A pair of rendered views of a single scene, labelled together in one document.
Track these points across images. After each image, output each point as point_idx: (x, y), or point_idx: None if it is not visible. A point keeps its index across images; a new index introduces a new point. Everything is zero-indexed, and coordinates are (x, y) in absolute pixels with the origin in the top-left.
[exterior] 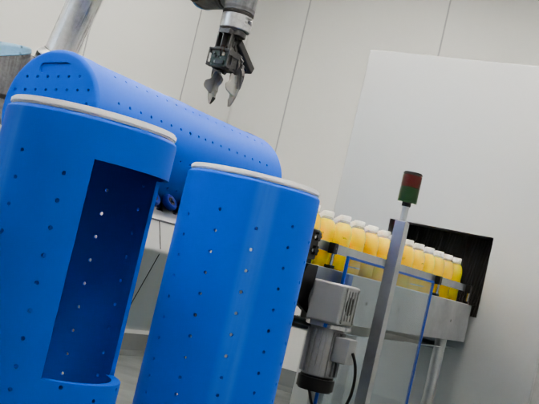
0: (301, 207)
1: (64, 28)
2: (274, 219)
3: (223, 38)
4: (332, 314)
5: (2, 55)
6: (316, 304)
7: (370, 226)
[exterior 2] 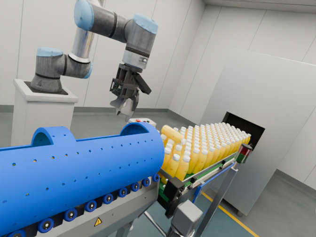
0: None
1: (76, 42)
2: None
3: (121, 73)
4: (183, 231)
5: (41, 56)
6: (176, 220)
7: (217, 146)
